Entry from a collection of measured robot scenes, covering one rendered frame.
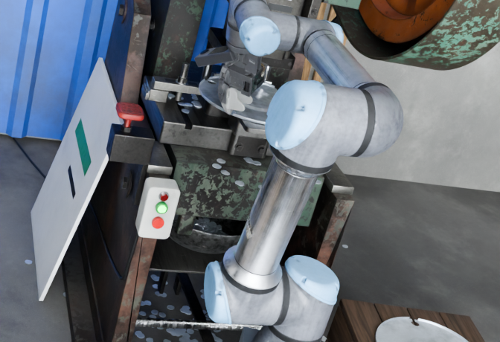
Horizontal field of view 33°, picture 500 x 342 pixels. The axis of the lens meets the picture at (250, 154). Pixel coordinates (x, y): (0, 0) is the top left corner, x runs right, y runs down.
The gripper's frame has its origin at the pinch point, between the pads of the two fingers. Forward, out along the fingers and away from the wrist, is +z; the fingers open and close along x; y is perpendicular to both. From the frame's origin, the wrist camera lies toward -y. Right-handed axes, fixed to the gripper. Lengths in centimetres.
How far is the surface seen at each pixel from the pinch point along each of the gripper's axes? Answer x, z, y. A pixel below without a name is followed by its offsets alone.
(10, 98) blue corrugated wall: 49, 83, -120
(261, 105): 11.3, 4.5, 3.5
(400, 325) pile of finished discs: 5, 48, 54
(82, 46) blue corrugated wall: 71, 63, -101
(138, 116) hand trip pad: -17.1, -2.0, -13.2
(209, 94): 5.5, 3.2, -8.2
